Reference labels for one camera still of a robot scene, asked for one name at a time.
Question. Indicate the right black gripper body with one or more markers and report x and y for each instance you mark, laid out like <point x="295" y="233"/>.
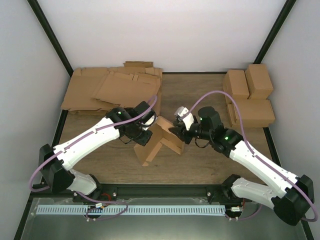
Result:
<point x="187" y="139"/>

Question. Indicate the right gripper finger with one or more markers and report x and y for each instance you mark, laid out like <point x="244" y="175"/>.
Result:
<point x="177" y="123"/>
<point x="177" y="131"/>

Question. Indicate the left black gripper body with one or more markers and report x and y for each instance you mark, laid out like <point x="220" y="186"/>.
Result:
<point x="138" y="138"/>

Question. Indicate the brown cardboard box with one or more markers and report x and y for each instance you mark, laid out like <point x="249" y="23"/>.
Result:
<point x="160" y="136"/>

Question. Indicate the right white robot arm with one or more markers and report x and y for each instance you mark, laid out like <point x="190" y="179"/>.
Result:
<point x="287" y="194"/>

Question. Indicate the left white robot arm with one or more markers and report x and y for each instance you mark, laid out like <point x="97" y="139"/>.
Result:
<point x="57" y="163"/>

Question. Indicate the folded cardboard box front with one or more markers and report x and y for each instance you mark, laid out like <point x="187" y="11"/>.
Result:
<point x="255" y="113"/>

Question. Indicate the folded cardboard box back left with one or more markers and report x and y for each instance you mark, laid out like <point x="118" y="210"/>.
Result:
<point x="235" y="84"/>

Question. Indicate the folded cardboard box back right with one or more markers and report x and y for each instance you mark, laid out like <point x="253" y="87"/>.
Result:
<point x="258" y="81"/>

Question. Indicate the stack of flat cardboard sheets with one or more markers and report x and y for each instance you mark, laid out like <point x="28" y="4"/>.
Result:
<point x="97" y="90"/>

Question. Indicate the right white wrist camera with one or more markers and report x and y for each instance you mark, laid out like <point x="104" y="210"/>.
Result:
<point x="185" y="116"/>

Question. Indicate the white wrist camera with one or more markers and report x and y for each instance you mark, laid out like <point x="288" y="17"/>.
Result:
<point x="185" y="116"/>
<point x="149" y="123"/>

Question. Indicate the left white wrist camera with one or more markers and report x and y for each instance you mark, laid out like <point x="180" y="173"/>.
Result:
<point x="149" y="123"/>

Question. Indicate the black aluminium front rail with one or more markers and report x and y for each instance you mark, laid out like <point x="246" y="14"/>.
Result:
<point x="220" y="193"/>

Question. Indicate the light blue slotted cable duct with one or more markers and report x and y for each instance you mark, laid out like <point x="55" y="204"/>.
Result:
<point x="134" y="210"/>

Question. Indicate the right black frame post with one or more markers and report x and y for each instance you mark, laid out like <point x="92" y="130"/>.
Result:
<point x="277" y="25"/>

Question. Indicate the black frame post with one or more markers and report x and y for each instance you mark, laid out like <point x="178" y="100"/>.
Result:
<point x="42" y="19"/>
<point x="277" y="25"/>

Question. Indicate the left black frame post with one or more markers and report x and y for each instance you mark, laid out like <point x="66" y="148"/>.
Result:
<point x="42" y="19"/>

